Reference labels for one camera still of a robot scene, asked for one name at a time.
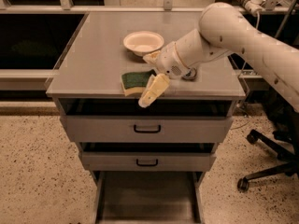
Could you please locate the grey drawer cabinet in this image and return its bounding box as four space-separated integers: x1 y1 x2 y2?
45 11 247 224

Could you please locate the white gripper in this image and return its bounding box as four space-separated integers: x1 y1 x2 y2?
138 42 191 108

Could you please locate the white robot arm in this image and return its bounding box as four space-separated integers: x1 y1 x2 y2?
138 3 299 112

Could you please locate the silver drink can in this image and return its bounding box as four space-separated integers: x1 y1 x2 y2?
182 68 197 80

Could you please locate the diagonal metal rod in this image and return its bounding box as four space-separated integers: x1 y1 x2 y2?
275 0 297 38

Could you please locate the green and yellow sponge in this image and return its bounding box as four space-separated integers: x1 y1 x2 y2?
121 69 156 96

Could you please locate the white power strip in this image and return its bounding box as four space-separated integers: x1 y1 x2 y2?
236 0 264 17

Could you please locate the grey top drawer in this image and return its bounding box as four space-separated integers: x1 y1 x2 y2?
61 116 233 143

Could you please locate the white paper bowl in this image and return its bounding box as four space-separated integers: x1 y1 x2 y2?
123 31 164 57

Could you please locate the grey middle drawer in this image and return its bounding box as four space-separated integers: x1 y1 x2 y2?
79 152 216 172

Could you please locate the grey open bottom drawer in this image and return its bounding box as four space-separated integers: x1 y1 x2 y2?
91 171 205 224

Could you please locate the metal railing frame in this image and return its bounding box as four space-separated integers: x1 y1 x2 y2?
0 0 299 16

